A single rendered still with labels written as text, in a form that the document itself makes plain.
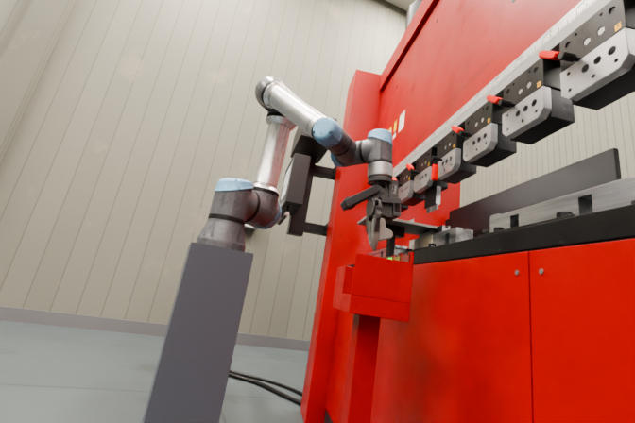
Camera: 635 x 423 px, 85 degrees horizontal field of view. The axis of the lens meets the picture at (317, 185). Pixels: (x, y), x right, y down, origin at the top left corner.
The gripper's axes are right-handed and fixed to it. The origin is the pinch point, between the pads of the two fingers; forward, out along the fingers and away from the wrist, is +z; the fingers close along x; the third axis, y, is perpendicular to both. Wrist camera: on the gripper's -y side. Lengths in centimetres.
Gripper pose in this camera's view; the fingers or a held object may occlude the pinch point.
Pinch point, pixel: (371, 245)
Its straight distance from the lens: 99.4
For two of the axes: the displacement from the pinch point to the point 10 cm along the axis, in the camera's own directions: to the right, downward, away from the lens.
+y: 9.8, 1.1, 1.5
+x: -1.7, 2.8, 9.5
